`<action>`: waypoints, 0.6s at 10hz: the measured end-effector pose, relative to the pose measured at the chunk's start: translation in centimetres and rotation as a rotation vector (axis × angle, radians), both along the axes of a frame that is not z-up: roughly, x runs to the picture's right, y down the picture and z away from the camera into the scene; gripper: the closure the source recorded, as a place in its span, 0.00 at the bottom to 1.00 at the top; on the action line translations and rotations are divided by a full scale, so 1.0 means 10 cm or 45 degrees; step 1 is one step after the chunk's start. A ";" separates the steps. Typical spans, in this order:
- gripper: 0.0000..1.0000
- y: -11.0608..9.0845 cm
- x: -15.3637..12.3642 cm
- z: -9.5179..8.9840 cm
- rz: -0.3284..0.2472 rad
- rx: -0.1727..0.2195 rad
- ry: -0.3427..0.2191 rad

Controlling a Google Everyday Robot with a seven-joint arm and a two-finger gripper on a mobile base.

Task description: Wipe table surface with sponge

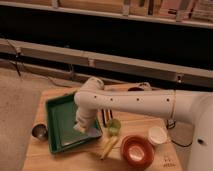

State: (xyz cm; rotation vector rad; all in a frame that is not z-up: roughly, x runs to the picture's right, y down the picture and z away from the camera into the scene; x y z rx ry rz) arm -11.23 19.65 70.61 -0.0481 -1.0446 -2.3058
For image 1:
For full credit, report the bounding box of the small white cup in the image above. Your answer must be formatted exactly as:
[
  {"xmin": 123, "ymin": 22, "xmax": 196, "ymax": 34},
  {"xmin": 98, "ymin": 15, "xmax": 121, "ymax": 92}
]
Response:
[{"xmin": 148, "ymin": 126, "xmax": 167, "ymax": 146}]

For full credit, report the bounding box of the dark red bowl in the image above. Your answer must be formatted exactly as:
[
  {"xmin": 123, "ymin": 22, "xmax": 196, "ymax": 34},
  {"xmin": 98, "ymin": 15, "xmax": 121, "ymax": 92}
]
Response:
[{"xmin": 128, "ymin": 87, "xmax": 144, "ymax": 91}]

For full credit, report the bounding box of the yellow corn cob toy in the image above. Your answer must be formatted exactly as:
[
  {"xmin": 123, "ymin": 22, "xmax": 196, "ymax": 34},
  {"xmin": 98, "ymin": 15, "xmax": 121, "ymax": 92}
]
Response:
[{"xmin": 100, "ymin": 136, "xmax": 118, "ymax": 160}]

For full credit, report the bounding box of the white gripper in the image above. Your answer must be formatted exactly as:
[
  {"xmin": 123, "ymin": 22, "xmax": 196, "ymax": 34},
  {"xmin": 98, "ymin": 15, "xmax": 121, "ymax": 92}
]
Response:
[{"xmin": 74, "ymin": 114, "xmax": 94, "ymax": 133}]

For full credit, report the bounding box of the dark utensil pair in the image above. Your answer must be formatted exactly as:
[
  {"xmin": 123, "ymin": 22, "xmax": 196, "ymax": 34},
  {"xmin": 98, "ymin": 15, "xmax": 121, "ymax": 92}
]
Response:
[{"xmin": 101, "ymin": 109, "xmax": 113, "ymax": 127}]

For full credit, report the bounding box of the green plastic tray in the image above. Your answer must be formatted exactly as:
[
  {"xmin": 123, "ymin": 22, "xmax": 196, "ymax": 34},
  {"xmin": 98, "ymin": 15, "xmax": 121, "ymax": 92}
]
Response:
[{"xmin": 45, "ymin": 93, "xmax": 102, "ymax": 154}]

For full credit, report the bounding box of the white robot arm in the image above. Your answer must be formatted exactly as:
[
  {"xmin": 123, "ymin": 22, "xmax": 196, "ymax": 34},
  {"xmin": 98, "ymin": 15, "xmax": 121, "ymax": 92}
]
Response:
[{"xmin": 74, "ymin": 77, "xmax": 213, "ymax": 171}]

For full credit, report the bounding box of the wooden shelf rack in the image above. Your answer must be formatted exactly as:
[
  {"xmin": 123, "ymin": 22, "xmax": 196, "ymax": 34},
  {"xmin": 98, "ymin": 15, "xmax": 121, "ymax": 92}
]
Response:
[{"xmin": 0, "ymin": 0, "xmax": 213, "ymax": 88}]

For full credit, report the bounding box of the blue grey sponge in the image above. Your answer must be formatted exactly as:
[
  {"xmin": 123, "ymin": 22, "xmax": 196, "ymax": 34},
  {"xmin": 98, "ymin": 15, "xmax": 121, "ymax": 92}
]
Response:
[{"xmin": 84, "ymin": 127, "xmax": 102, "ymax": 138}]

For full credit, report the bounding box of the black cable on floor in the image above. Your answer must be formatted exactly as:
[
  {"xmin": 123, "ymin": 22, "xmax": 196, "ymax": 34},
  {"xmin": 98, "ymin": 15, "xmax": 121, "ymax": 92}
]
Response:
[{"xmin": 165, "ymin": 119, "xmax": 194, "ymax": 148}]

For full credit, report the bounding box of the green plastic cup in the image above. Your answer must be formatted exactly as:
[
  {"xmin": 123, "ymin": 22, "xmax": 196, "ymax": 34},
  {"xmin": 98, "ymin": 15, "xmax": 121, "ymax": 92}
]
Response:
[{"xmin": 107, "ymin": 119, "xmax": 121, "ymax": 136}]

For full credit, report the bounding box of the small metal cup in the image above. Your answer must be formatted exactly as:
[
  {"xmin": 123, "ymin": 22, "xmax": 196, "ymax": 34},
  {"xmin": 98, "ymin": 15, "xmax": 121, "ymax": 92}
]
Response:
[{"xmin": 32, "ymin": 124, "xmax": 48, "ymax": 141}]

